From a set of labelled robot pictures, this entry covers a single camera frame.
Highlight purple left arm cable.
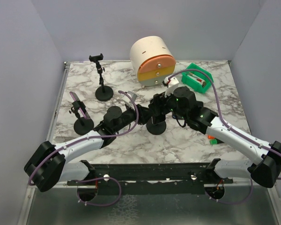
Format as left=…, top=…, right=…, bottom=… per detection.
left=28, top=90, right=140, bottom=207

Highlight purple phone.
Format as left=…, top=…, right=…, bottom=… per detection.
left=69, top=91, right=90, bottom=120

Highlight black front mounting rail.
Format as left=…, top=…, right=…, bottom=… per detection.
left=67, top=163, right=235, bottom=195

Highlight silver phone with dark screen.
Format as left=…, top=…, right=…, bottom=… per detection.
left=152, top=113, right=165, bottom=125

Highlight items inside green bin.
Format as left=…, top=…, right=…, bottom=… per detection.
left=189, top=72, right=206, bottom=88

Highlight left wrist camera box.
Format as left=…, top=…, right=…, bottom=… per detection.
left=124, top=91, right=137, bottom=104

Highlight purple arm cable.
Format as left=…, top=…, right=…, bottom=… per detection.
left=166, top=69, right=281, bottom=204
left=28, top=90, right=140, bottom=207

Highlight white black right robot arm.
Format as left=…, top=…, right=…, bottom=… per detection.
left=149, top=87, right=281, bottom=188

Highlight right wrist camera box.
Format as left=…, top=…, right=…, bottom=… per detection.
left=163, top=76, right=179, bottom=97

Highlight cream cylindrical drawer organizer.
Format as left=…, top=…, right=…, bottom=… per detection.
left=130, top=36, right=176, bottom=87

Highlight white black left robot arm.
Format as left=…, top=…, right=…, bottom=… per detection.
left=24, top=105, right=152, bottom=192

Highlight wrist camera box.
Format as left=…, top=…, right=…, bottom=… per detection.
left=163, top=76, right=179, bottom=97
left=124, top=91, right=137, bottom=104

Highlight black adjustable phone stand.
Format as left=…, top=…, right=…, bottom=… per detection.
left=89, top=53, right=113, bottom=102

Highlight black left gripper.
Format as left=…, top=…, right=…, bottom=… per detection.
left=114, top=103, right=154, bottom=134

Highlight black round-base phone stand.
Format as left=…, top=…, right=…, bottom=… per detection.
left=146, top=118, right=166, bottom=135

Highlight green plastic bin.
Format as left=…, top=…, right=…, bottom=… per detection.
left=182, top=63, right=214, bottom=94

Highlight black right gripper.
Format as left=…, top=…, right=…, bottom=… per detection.
left=148, top=86, right=188, bottom=121

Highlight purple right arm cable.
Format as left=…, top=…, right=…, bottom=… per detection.
left=166, top=69, right=281, bottom=204

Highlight small black phone stand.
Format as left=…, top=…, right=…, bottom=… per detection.
left=69, top=110, right=94, bottom=135

